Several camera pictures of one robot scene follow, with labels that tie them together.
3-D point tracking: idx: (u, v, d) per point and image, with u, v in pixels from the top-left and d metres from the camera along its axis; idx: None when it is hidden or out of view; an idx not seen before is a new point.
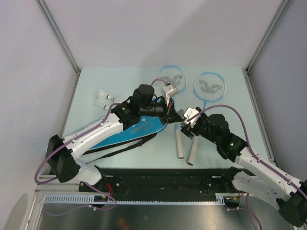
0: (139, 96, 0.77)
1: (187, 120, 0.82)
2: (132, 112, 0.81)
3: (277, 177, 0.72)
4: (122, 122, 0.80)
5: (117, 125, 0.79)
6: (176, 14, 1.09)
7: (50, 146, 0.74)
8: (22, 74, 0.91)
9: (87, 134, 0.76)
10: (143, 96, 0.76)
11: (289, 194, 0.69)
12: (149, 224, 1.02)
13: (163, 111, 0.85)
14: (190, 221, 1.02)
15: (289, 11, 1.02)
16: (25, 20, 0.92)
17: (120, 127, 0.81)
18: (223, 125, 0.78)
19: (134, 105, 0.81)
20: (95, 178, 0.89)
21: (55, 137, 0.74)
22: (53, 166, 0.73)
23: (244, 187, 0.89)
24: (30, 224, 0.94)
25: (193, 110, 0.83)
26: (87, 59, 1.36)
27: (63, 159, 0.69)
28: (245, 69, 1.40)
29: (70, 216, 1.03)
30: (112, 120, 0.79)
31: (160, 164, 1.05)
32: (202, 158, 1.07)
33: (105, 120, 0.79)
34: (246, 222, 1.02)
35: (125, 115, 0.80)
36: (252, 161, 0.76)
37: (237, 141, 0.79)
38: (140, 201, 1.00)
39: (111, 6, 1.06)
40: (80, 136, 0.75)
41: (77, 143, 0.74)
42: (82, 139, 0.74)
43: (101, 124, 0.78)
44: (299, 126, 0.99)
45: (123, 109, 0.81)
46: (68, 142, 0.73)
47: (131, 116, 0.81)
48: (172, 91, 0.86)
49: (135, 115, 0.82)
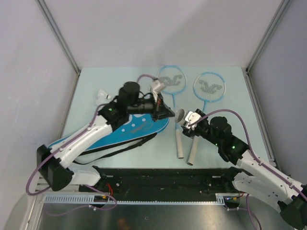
0: (124, 95, 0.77)
1: (189, 124, 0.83)
2: (119, 112, 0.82)
3: (278, 179, 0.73)
4: (109, 123, 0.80)
5: (105, 127, 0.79)
6: (176, 14, 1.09)
7: (38, 158, 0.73)
8: (22, 74, 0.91)
9: (75, 141, 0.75)
10: (128, 95, 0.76)
11: (290, 197, 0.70)
12: (149, 224, 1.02)
13: (152, 109, 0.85)
14: (190, 221, 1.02)
15: (289, 11, 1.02)
16: (25, 20, 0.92)
17: (108, 130, 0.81)
18: (226, 129, 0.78)
19: (121, 105, 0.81)
20: (95, 179, 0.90)
21: (42, 147, 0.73)
22: (44, 177, 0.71)
23: (244, 188, 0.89)
24: (30, 224, 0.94)
25: (194, 113, 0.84)
26: (87, 59, 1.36)
27: (52, 168, 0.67)
28: (246, 69, 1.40)
29: (71, 216, 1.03)
30: (99, 123, 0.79)
31: (160, 164, 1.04)
32: (202, 158, 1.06)
33: (91, 124, 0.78)
34: (246, 222, 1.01)
35: (112, 115, 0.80)
36: (254, 165, 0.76)
37: (239, 144, 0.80)
38: (140, 201, 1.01)
39: (111, 6, 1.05)
40: (67, 144, 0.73)
41: (65, 151, 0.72)
42: (70, 146, 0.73)
43: (88, 129, 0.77)
44: (299, 126, 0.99)
45: (110, 110, 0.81)
46: (55, 151, 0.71)
47: (118, 116, 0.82)
48: (159, 86, 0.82)
49: (123, 114, 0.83)
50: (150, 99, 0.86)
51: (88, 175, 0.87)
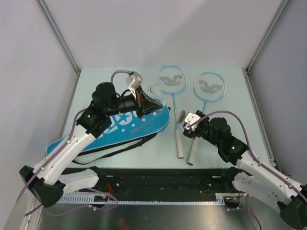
0: (99, 99, 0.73)
1: (188, 126, 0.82)
2: (98, 118, 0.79)
3: (277, 180, 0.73)
4: (89, 132, 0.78)
5: (85, 137, 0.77)
6: (177, 14, 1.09)
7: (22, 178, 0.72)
8: (23, 74, 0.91)
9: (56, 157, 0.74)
10: (103, 100, 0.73)
11: (289, 198, 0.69)
12: (149, 224, 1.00)
13: (135, 105, 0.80)
14: (190, 221, 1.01)
15: (288, 11, 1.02)
16: (25, 20, 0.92)
17: (90, 138, 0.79)
18: (225, 129, 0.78)
19: (98, 109, 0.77)
20: (94, 180, 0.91)
21: (24, 167, 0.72)
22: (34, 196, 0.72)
23: (244, 188, 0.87)
24: (29, 224, 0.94)
25: (194, 115, 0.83)
26: (87, 58, 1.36)
27: (37, 189, 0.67)
28: (245, 69, 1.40)
29: (70, 216, 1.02)
30: (78, 134, 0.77)
31: (161, 164, 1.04)
32: (203, 158, 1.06)
33: (71, 137, 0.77)
34: (246, 222, 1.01)
35: (92, 122, 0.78)
36: (253, 165, 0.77)
37: (239, 144, 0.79)
38: (140, 201, 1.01)
39: (111, 6, 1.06)
40: (49, 162, 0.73)
41: (48, 169, 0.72)
42: (52, 164, 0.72)
43: (68, 142, 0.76)
44: (299, 126, 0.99)
45: (88, 117, 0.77)
46: (38, 171, 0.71)
47: (99, 122, 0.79)
48: (135, 81, 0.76)
49: (103, 119, 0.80)
50: (130, 96, 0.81)
51: (85, 179, 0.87)
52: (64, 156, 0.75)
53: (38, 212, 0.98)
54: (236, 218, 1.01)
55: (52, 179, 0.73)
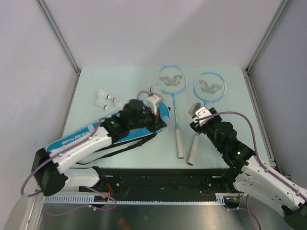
0: (130, 110, 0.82)
1: (196, 119, 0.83)
2: (121, 126, 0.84)
3: (284, 187, 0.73)
4: (110, 136, 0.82)
5: (105, 139, 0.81)
6: (176, 14, 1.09)
7: (38, 159, 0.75)
8: (22, 74, 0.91)
9: (75, 148, 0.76)
10: (134, 111, 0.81)
11: (297, 205, 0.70)
12: (149, 224, 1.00)
13: (152, 120, 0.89)
14: (190, 221, 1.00)
15: (288, 11, 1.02)
16: (26, 20, 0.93)
17: (108, 141, 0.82)
18: (231, 134, 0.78)
19: (123, 119, 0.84)
20: (94, 180, 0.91)
21: (41, 151, 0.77)
22: (38, 180, 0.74)
23: (246, 189, 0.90)
24: (30, 224, 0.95)
25: (206, 110, 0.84)
26: (87, 59, 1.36)
27: (48, 173, 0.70)
28: (246, 69, 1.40)
29: (70, 216, 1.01)
30: (100, 134, 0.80)
31: (161, 164, 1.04)
32: (203, 158, 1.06)
33: (93, 134, 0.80)
34: (246, 223, 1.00)
35: (114, 129, 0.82)
36: (260, 171, 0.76)
37: (244, 149, 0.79)
38: (140, 201, 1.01)
39: (111, 6, 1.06)
40: (67, 150, 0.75)
41: (64, 157, 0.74)
42: (69, 154, 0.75)
43: (89, 138, 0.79)
44: (299, 126, 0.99)
45: (112, 123, 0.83)
46: (54, 155, 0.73)
47: (120, 130, 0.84)
48: (158, 100, 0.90)
49: (124, 128, 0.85)
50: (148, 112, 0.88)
51: (87, 177, 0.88)
52: (81, 151, 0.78)
53: (38, 212, 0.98)
54: (236, 218, 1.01)
55: (63, 169, 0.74)
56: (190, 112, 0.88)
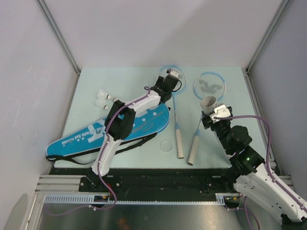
0: (172, 79, 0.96)
1: (214, 117, 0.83)
2: (165, 91, 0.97)
3: (289, 199, 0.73)
4: (159, 96, 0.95)
5: (157, 98, 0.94)
6: (177, 14, 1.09)
7: (113, 109, 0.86)
8: (23, 74, 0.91)
9: (140, 101, 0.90)
10: (174, 80, 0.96)
11: (300, 218, 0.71)
12: (149, 224, 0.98)
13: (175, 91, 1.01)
14: (190, 221, 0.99)
15: (288, 11, 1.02)
16: (26, 19, 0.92)
17: (157, 101, 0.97)
18: (246, 141, 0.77)
19: (164, 87, 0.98)
20: (105, 171, 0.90)
21: (118, 102, 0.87)
22: (115, 124, 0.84)
23: (245, 190, 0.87)
24: (30, 224, 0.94)
25: (225, 110, 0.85)
26: (87, 58, 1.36)
27: (128, 115, 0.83)
28: (246, 69, 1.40)
29: (70, 216, 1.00)
30: (154, 94, 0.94)
31: (160, 164, 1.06)
32: (202, 158, 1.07)
33: (150, 93, 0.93)
34: (246, 223, 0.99)
35: (162, 93, 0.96)
36: (267, 180, 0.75)
37: (254, 156, 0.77)
38: (140, 201, 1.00)
39: (111, 6, 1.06)
40: (137, 101, 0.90)
41: (136, 106, 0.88)
42: (139, 103, 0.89)
43: (148, 96, 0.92)
44: (299, 126, 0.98)
45: (158, 89, 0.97)
46: (129, 104, 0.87)
47: (166, 94, 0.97)
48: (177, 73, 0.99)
49: (168, 93, 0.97)
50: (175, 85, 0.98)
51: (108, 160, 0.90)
52: (143, 104, 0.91)
53: (38, 211, 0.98)
54: (236, 218, 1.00)
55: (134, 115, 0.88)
56: (204, 107, 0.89)
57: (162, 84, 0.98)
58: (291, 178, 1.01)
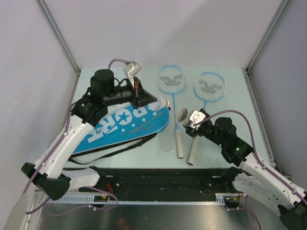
0: (96, 84, 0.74)
1: (194, 124, 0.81)
2: (95, 105, 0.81)
3: (281, 185, 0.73)
4: (86, 121, 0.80)
5: (82, 128, 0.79)
6: (176, 14, 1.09)
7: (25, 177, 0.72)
8: (23, 74, 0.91)
9: (56, 151, 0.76)
10: (102, 84, 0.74)
11: (292, 203, 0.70)
12: (149, 224, 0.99)
13: (131, 95, 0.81)
14: (190, 222, 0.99)
15: (288, 12, 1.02)
16: (26, 19, 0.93)
17: (87, 128, 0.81)
18: (230, 130, 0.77)
19: (95, 96, 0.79)
20: (94, 179, 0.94)
21: (24, 170, 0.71)
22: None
23: (244, 189, 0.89)
24: (30, 224, 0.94)
25: (199, 112, 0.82)
26: (87, 59, 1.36)
27: (41, 184, 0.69)
28: (245, 69, 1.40)
29: (70, 217, 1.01)
30: (75, 126, 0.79)
31: (160, 165, 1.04)
32: (203, 157, 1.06)
33: (67, 131, 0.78)
34: (246, 223, 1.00)
35: (87, 111, 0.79)
36: (257, 168, 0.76)
37: (244, 146, 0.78)
38: (140, 201, 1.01)
39: (111, 6, 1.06)
40: (50, 157, 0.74)
41: (49, 164, 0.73)
42: (53, 159, 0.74)
43: (65, 134, 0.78)
44: (299, 125, 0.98)
45: (83, 106, 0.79)
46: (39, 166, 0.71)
47: (94, 109, 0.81)
48: (134, 69, 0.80)
49: (100, 106, 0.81)
50: (127, 86, 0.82)
51: (87, 176, 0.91)
52: (64, 148, 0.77)
53: (38, 211, 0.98)
54: (236, 218, 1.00)
55: (54, 171, 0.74)
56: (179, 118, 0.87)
57: (92, 93, 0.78)
58: (291, 178, 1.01)
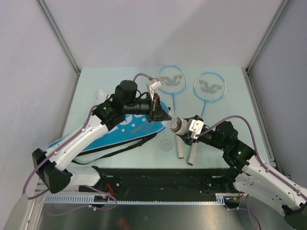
0: (121, 92, 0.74)
1: (196, 135, 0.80)
2: (115, 110, 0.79)
3: (286, 187, 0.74)
4: (104, 123, 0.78)
5: (100, 128, 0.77)
6: (176, 15, 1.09)
7: (34, 161, 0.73)
8: (23, 74, 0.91)
9: (69, 143, 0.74)
10: (127, 93, 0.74)
11: (299, 205, 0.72)
12: (149, 224, 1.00)
13: (148, 109, 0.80)
14: (190, 222, 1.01)
15: (288, 12, 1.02)
16: (26, 19, 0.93)
17: (104, 130, 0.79)
18: (232, 134, 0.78)
19: (117, 103, 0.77)
20: (94, 179, 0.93)
21: (35, 155, 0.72)
22: (41, 179, 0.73)
23: (245, 188, 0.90)
24: (30, 224, 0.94)
25: (197, 121, 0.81)
26: (86, 58, 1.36)
27: (47, 172, 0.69)
28: (245, 69, 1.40)
29: (71, 216, 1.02)
30: (93, 124, 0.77)
31: (160, 165, 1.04)
32: (202, 157, 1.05)
33: (85, 126, 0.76)
34: (246, 223, 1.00)
35: (107, 115, 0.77)
36: (261, 171, 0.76)
37: (246, 149, 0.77)
38: (140, 201, 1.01)
39: (112, 6, 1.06)
40: (62, 147, 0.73)
41: (60, 154, 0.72)
42: (64, 150, 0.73)
43: (83, 131, 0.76)
44: (299, 126, 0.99)
45: (104, 109, 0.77)
46: (50, 155, 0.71)
47: (114, 115, 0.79)
48: (156, 85, 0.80)
49: (119, 113, 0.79)
50: (147, 99, 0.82)
51: (88, 175, 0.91)
52: (77, 143, 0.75)
53: (38, 211, 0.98)
54: (236, 217, 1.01)
55: (64, 163, 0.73)
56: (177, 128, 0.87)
57: (114, 100, 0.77)
58: (291, 178, 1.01)
